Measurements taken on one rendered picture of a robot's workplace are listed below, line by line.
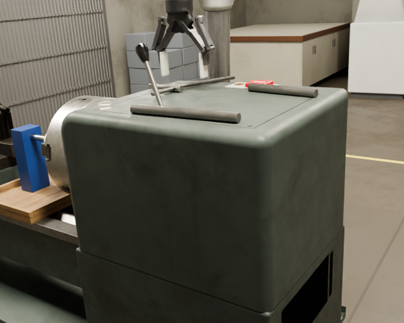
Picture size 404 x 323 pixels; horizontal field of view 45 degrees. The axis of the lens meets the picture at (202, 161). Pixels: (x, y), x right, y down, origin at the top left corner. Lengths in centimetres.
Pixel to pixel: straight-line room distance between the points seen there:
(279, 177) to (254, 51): 657
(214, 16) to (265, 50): 553
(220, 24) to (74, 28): 466
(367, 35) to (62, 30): 393
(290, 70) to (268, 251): 638
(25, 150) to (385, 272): 202
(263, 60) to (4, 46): 363
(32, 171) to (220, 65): 82
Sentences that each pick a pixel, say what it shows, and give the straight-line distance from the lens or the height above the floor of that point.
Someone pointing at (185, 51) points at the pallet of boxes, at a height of 76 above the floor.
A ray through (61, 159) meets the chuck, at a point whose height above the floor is 110.
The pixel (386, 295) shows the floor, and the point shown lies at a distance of 276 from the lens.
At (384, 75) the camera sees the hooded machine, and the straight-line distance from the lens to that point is 712.
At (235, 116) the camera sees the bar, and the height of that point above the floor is 127.
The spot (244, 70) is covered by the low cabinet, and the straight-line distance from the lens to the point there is 765.
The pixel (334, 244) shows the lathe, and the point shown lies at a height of 84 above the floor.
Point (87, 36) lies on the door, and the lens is 664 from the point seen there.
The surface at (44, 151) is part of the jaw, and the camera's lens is 152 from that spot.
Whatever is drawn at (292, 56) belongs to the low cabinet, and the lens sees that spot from 729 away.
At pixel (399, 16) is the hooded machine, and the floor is 107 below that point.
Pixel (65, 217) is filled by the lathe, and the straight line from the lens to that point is 164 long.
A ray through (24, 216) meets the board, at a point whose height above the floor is 89.
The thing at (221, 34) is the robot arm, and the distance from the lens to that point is 196.
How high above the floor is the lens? 151
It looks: 19 degrees down
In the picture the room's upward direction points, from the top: 4 degrees counter-clockwise
